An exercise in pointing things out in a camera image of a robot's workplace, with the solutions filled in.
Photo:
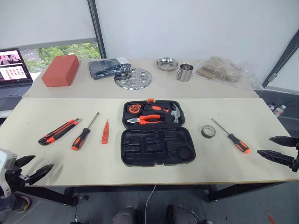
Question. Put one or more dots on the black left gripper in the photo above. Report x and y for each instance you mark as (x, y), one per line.
(16, 175)

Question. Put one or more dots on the black table frame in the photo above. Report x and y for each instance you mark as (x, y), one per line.
(58, 195)

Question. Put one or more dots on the clear plastic bag with packets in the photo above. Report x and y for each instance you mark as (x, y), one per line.
(217, 68)

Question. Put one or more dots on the dark blue folded cloth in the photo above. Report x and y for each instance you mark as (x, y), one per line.
(105, 67)

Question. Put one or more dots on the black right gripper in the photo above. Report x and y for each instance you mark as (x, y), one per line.
(296, 161)

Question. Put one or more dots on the red rectangular box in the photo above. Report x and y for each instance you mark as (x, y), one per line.
(60, 71)

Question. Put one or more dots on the black slanted window frame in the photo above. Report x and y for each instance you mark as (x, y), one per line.
(280, 60)

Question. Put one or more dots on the orange black utility knife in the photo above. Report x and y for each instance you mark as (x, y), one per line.
(58, 132)

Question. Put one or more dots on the dark rounded shape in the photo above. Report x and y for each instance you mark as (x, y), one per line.
(125, 215)

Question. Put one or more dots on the orange black tape measure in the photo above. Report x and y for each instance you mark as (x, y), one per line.
(133, 109)

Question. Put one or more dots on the orange voltage tester pen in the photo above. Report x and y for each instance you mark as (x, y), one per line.
(105, 134)

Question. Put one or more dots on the black tool case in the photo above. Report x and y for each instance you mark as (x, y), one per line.
(140, 149)

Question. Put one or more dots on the white plastic bottle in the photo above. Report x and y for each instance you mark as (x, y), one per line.
(280, 110)

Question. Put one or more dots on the steel mug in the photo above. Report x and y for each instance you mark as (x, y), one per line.
(185, 73)

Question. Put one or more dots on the perforated steel steamer plate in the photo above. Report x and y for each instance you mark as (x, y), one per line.
(135, 79)

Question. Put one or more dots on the small steel bowl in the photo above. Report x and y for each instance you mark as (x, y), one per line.
(167, 64)

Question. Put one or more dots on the purple capped small bottle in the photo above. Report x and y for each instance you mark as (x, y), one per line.
(272, 107)

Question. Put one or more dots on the steel claw hammer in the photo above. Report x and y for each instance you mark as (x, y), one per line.
(176, 114)

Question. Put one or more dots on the grey electrical tape roll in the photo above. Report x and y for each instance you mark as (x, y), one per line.
(203, 133)

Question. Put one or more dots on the open laptop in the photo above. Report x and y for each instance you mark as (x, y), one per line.
(14, 67)

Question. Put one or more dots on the dark window frame post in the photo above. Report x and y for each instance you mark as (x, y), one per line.
(97, 28)

